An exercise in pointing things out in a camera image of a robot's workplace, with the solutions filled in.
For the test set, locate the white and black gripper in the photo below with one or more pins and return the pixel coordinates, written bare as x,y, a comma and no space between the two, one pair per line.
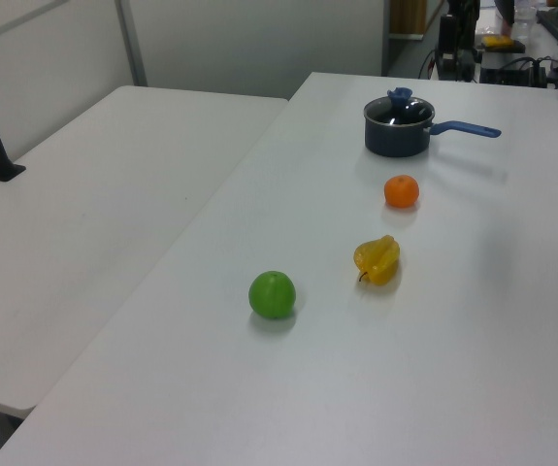
463,9

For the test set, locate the glass lid with blue knob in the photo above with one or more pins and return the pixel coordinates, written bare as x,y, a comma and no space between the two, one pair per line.
400,96

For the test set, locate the yellow object on desk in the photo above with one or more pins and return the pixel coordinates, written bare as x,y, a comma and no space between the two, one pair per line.
497,42

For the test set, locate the brown wooden cabinet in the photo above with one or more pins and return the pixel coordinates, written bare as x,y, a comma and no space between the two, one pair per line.
407,17

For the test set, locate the black electronics box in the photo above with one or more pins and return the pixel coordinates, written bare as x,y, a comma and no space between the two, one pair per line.
511,76

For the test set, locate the clear plastic bottle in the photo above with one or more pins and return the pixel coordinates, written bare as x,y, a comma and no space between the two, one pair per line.
523,24

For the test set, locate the orange toy mandarin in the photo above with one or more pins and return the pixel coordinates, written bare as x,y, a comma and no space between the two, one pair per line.
401,191

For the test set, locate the yellow toy starfruit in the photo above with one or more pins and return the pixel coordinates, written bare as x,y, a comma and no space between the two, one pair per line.
379,262

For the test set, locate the green toy apple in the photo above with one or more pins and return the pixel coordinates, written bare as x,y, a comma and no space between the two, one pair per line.
272,295

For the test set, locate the white folding side table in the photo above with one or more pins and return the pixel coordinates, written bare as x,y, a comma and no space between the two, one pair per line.
89,194

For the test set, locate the grey metal partition post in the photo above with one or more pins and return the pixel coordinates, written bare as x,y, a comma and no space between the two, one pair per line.
132,43

